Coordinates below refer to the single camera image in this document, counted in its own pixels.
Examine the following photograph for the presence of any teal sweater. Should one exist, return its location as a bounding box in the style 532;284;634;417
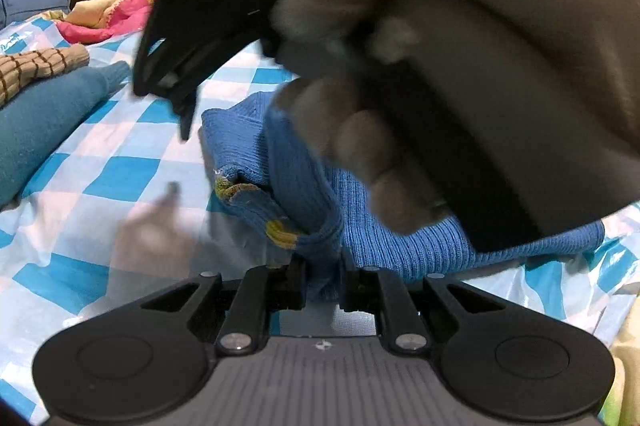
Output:
0;61;132;208

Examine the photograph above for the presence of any blue striped knit sweater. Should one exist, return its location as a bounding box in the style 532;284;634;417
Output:
200;91;607;303

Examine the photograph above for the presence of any brown checked sweater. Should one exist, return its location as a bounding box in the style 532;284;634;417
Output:
0;43;91;108

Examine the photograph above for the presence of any pink floral blanket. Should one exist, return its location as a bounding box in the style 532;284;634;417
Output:
52;0;156;45

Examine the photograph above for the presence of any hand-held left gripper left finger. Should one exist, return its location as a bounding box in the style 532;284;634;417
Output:
140;255;308;356

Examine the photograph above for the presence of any cream blanket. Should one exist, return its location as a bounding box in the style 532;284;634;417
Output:
597;326;640;426

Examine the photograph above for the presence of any blue pillow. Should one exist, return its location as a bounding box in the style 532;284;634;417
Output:
0;0;71;28

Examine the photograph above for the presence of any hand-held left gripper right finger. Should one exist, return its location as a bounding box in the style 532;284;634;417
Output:
339;250;507;355

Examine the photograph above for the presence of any blue white checked plastic sheet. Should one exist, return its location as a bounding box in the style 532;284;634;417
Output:
0;13;640;426

